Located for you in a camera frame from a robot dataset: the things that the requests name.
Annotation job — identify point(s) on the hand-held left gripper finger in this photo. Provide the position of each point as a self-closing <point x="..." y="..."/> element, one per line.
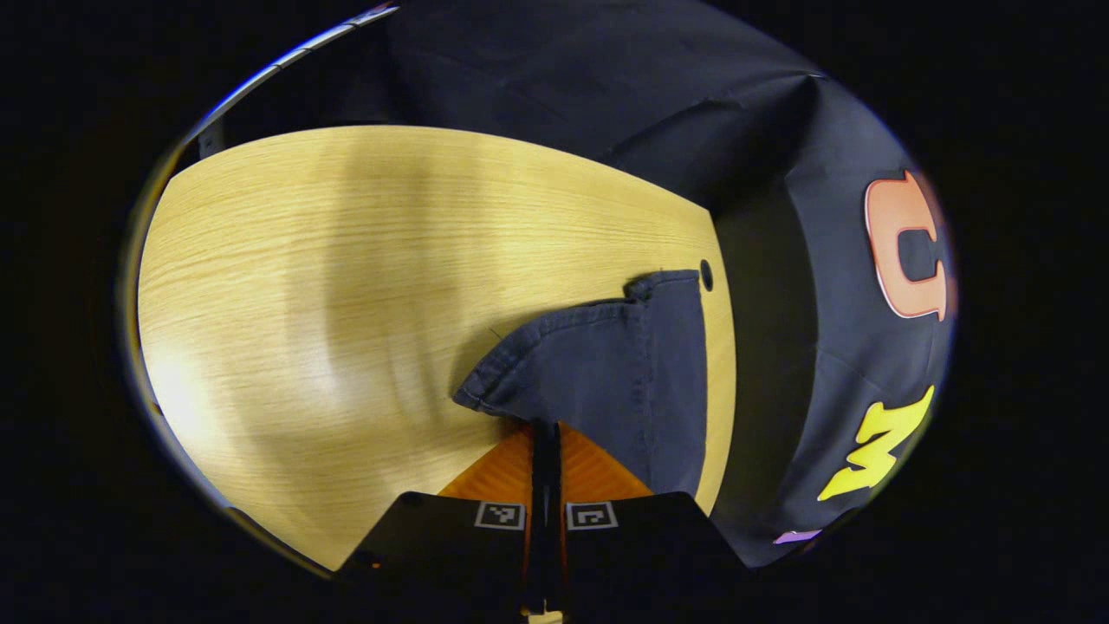
<point x="537" y="537"/>
<point x="555" y="537"/>

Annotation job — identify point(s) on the dark grey jeans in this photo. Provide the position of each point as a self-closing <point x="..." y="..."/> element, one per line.
<point x="606" y="373"/>

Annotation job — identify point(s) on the black backdrop cloth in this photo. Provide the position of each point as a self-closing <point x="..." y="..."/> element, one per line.
<point x="780" y="390"/>

